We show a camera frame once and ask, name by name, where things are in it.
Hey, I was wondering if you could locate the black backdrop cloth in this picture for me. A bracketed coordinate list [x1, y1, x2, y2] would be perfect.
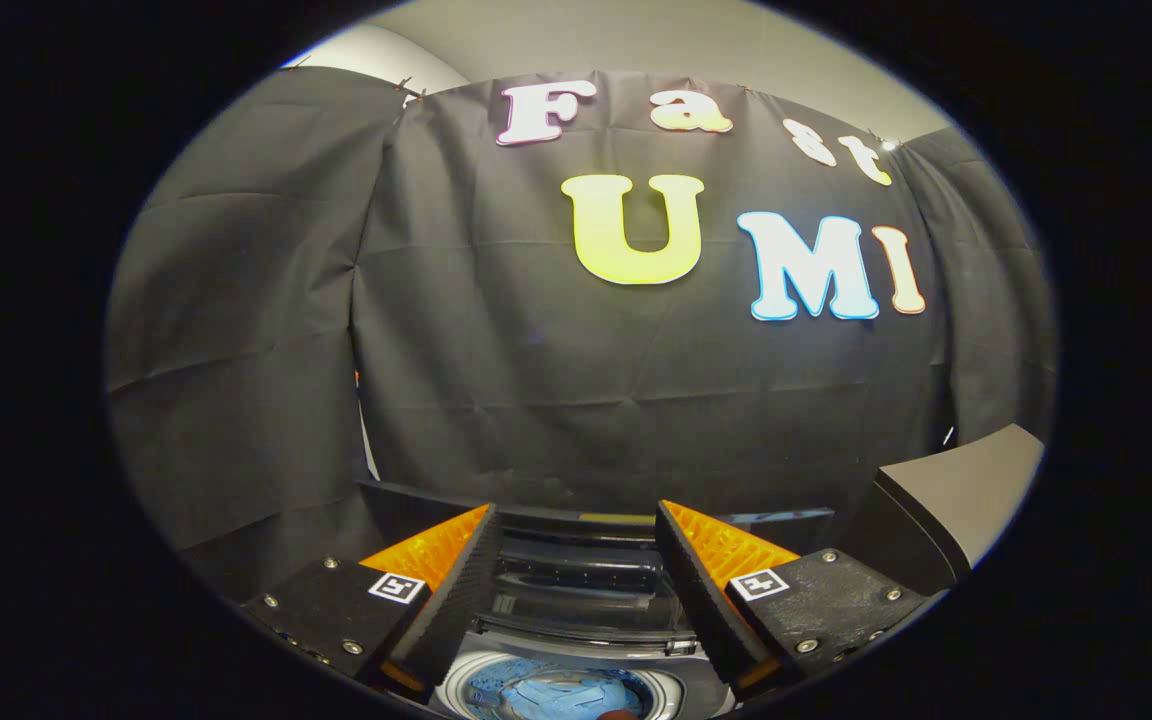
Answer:
[104, 68, 1057, 601]

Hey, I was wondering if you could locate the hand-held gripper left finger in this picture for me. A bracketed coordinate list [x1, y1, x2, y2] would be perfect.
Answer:
[241, 502, 504, 693]

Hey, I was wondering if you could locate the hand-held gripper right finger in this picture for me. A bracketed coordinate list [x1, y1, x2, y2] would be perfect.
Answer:
[654, 499, 937, 701]

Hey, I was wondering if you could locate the light blue polo shirt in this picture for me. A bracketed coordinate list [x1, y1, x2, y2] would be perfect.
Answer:
[464, 657, 653, 720]

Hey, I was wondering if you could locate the beige cabinet with dark frame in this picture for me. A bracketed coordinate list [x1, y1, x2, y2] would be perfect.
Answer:
[839, 423, 1046, 598]

